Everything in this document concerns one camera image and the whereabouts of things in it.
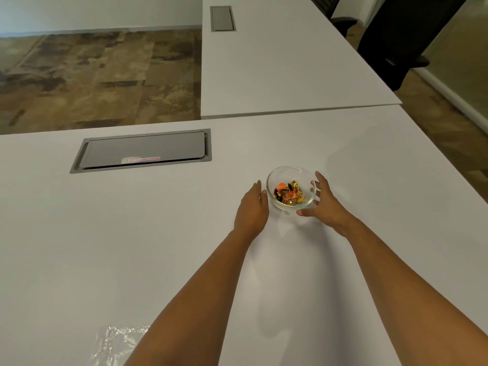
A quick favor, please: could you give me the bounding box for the person's right hand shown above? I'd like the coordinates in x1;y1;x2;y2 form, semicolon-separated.
296;171;358;237

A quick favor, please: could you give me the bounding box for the person's left hand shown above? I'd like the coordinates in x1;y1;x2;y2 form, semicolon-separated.
233;180;270;241

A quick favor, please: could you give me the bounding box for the clear glass bowl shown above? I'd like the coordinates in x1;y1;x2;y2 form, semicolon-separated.
266;165;317;212

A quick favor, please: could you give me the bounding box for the person's left forearm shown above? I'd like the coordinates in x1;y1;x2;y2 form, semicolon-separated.
123;228;253;366

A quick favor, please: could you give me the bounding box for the person's right forearm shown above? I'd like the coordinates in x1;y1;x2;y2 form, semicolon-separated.
339;217;488;366

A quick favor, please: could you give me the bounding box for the black office chair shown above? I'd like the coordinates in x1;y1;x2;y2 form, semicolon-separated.
357;0;470;92
308;0;358;38

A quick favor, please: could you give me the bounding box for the clear plastic bag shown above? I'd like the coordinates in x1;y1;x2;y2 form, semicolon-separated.
89;325;151;366

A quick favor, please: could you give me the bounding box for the large grey cable hatch lid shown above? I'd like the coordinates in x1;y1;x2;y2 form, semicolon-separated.
69;129;212;174

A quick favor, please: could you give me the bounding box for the small grey cable hatch lid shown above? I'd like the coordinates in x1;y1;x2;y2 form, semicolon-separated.
210;5;237;33

